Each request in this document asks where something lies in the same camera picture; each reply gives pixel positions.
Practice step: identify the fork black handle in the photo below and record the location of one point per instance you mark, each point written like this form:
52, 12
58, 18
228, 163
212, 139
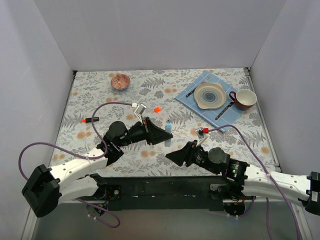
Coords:
206, 80

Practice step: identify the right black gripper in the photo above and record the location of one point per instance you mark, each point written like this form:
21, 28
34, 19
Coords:
191, 153

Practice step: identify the light blue highlighter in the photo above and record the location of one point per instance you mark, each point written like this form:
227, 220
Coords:
168, 129

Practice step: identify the red patterned small bowl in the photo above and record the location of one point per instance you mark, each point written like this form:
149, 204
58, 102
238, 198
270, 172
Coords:
120, 82

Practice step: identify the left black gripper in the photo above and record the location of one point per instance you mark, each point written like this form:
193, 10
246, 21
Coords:
147, 131

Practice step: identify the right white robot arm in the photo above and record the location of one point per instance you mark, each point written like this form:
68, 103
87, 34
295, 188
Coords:
246, 180

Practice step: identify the black orange highlighter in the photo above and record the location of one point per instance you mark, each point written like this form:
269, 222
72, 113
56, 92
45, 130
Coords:
90, 119

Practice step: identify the red white mug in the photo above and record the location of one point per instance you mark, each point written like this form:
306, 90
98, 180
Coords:
243, 99

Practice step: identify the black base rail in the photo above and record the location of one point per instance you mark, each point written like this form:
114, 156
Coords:
167, 193

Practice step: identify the blue checked cloth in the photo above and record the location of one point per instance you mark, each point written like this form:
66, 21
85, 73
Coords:
209, 99

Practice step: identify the beige plate blue rings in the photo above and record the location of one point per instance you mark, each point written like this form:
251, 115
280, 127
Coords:
209, 96

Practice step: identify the knife black handle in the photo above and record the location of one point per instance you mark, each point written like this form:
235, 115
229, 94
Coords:
224, 110

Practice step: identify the orange highlighter cap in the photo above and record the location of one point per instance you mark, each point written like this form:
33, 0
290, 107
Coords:
157, 109

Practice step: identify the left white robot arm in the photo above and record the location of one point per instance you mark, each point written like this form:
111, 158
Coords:
49, 186

